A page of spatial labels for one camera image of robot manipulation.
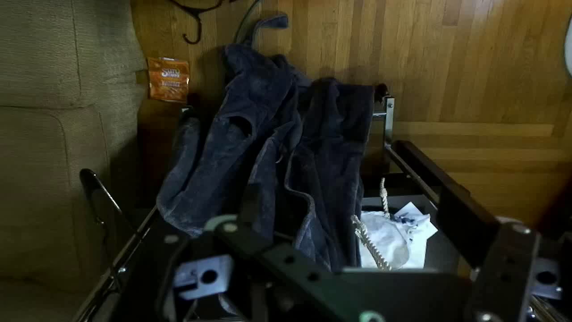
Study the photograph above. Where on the dark blue denim jeans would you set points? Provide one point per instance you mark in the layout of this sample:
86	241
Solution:
250	136

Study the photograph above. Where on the white crumpled cloth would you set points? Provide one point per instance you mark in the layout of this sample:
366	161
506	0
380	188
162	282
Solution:
395	238

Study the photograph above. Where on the orange snack packet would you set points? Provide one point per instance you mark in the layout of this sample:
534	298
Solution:
168	78

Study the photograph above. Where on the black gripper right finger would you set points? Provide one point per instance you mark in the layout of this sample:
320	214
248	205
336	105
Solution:
506	268

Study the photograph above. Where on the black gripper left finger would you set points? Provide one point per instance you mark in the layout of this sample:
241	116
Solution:
196	277

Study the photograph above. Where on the white round object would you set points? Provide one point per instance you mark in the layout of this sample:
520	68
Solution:
568	46

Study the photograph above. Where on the chrome metal bracket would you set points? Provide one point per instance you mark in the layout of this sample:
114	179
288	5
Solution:
388	116

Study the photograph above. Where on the black metal rack frame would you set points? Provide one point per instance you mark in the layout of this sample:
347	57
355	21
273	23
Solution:
457	207

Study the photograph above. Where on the beige fabric armchair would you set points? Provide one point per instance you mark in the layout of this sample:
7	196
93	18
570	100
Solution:
46	148

